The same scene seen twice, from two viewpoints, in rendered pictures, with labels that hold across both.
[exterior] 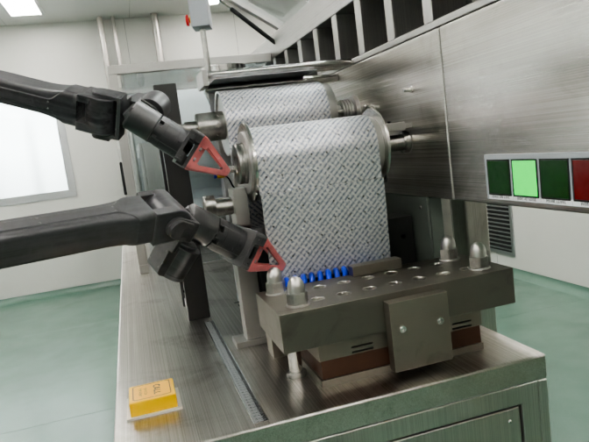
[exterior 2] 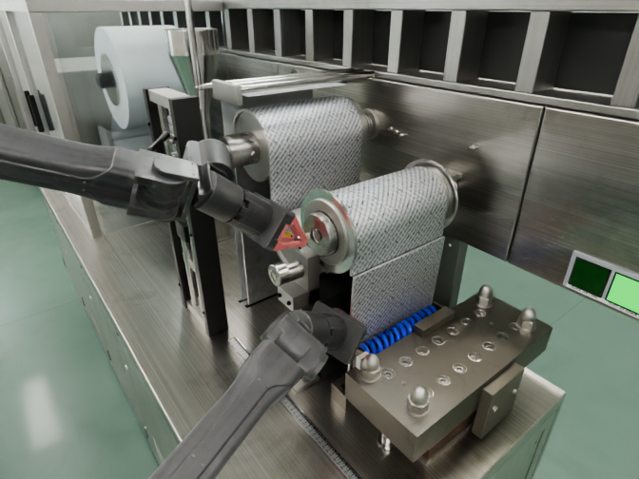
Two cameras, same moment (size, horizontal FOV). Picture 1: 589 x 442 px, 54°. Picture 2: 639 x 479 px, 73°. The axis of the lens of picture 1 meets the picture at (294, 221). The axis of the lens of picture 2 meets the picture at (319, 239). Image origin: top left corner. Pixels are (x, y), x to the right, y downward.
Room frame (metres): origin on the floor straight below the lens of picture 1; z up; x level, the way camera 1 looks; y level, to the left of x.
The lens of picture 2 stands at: (0.50, 0.33, 1.58)
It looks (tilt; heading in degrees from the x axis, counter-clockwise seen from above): 29 degrees down; 337
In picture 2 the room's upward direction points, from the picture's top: straight up
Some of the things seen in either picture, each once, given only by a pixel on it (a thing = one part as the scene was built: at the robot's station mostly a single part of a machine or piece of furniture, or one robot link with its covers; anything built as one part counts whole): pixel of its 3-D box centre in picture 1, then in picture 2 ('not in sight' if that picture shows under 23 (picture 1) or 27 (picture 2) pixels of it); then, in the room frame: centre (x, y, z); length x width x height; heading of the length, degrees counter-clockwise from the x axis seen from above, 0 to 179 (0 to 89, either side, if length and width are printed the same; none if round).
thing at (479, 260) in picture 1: (478, 254); (528, 316); (0.95, -0.30, 1.05); 0.04 x 0.04 x 0.04
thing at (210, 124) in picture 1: (210, 126); (239, 149); (1.32, 0.16, 1.33); 0.06 x 0.06 x 0.06; 15
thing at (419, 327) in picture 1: (419, 331); (499, 401); (0.87, -0.17, 0.96); 0.10 x 0.03 x 0.11; 105
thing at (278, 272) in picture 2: (209, 206); (279, 274); (1.10, 0.16, 1.18); 0.04 x 0.02 x 0.04; 15
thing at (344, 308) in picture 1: (382, 297); (454, 360); (0.95, -0.13, 1.00); 0.40 x 0.16 x 0.06; 105
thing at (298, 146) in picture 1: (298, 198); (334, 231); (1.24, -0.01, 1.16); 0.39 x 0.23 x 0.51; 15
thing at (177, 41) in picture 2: (223, 76); (192, 41); (1.81, 0.16, 1.50); 0.14 x 0.14 x 0.06
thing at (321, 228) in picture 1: (329, 236); (396, 296); (1.05, -0.06, 1.10); 0.23 x 0.01 x 0.18; 105
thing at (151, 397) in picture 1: (152, 396); not in sight; (0.87, 0.25, 0.91); 0.07 x 0.07 x 0.02; 15
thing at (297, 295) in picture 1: (296, 290); (418, 397); (0.87, 0.01, 1.05); 0.04 x 0.04 x 0.04
